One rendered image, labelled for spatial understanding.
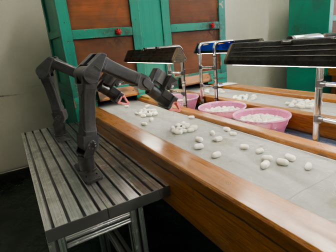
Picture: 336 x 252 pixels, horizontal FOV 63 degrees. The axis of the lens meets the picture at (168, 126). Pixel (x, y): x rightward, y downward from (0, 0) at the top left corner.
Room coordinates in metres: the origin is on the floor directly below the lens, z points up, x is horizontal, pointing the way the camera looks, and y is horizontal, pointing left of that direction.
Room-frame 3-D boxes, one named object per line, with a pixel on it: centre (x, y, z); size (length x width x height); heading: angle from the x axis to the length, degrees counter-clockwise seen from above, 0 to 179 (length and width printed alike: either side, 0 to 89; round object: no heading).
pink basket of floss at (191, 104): (1.90, -0.10, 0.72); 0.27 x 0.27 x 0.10
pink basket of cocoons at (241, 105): (1.51, -0.31, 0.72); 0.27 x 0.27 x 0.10
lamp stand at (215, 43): (1.84, -0.36, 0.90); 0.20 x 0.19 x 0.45; 29
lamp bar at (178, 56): (1.61, 0.06, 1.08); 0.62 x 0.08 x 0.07; 29
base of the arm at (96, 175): (1.01, 0.33, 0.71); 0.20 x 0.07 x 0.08; 29
